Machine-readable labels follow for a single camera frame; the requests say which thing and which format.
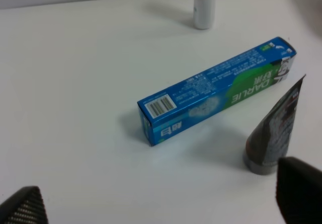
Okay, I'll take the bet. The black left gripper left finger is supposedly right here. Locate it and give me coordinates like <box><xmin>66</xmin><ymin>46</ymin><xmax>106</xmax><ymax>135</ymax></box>
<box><xmin>1</xmin><ymin>186</ymin><xmax>49</xmax><ymax>224</ymax></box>

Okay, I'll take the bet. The blue Darlie toothpaste box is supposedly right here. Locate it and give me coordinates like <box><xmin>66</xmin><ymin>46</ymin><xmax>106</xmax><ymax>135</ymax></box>
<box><xmin>137</xmin><ymin>37</ymin><xmax>297</xmax><ymax>146</ymax></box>

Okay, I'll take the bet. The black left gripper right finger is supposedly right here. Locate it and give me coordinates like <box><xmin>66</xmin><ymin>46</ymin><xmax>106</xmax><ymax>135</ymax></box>
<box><xmin>276</xmin><ymin>157</ymin><xmax>321</xmax><ymax>223</ymax></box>

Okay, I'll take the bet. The dark grey cosmetic tube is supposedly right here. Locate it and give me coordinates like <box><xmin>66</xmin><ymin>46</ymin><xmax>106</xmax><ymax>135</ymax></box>
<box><xmin>243</xmin><ymin>77</ymin><xmax>304</xmax><ymax>175</ymax></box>

